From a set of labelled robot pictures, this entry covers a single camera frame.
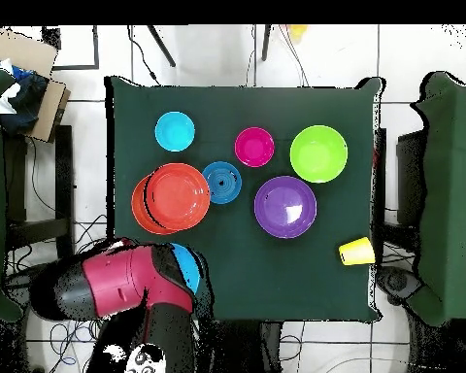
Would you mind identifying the small dark blue bowl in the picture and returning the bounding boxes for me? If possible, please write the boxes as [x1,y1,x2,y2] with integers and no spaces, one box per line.
[201,160,244,206]

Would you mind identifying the orange plastic bowl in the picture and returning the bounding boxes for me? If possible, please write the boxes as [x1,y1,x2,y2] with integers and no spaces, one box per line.
[131,172,166,236]
[146,162,212,231]

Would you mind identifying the large blue plastic bowl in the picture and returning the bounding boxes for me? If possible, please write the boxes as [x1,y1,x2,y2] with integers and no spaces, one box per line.
[170,243,204,296]

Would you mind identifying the purple plastic bowl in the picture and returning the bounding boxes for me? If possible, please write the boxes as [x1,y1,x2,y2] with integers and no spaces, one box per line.
[253,175,319,240]

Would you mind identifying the pink plastic bowl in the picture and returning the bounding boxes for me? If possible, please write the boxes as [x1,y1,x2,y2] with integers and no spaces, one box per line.
[234,126,277,168]

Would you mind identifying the small cyan plastic bowl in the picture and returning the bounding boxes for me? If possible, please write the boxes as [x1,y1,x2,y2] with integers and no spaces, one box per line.
[154,111,197,153]

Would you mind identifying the large green plastic bowl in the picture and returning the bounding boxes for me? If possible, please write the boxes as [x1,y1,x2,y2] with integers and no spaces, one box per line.
[289,124,350,184]

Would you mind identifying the dark green tablecloth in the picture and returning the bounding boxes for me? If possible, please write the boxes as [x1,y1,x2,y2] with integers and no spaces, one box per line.
[104,75,385,325]

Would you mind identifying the yellow plastic cup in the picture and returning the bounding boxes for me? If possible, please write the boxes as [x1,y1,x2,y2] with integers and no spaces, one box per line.
[338,236,377,267]

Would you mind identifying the black tripod leg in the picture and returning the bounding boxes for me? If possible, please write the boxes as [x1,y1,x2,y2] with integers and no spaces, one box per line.
[146,24,178,69]
[259,24,274,63]

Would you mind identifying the black equipment base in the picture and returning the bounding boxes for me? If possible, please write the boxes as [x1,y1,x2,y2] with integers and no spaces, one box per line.
[375,262,422,306]
[3,262,59,292]

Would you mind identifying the small yellow object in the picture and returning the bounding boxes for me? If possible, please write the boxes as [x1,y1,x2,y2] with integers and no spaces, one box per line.
[286,24,309,44]

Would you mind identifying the blue and white cloth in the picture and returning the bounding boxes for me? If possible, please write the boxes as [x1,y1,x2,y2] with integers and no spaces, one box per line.
[0,60,50,135]

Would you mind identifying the cardboard box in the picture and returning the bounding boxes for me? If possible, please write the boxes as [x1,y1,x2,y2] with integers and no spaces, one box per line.
[0,29,73,144]

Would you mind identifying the tangled black floor cables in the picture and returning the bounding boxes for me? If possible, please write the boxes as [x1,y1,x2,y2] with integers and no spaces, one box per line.
[7,213,114,368]

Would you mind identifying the black bench frame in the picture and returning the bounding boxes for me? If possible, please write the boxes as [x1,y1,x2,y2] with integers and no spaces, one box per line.
[371,127,428,252]
[3,123,78,263]

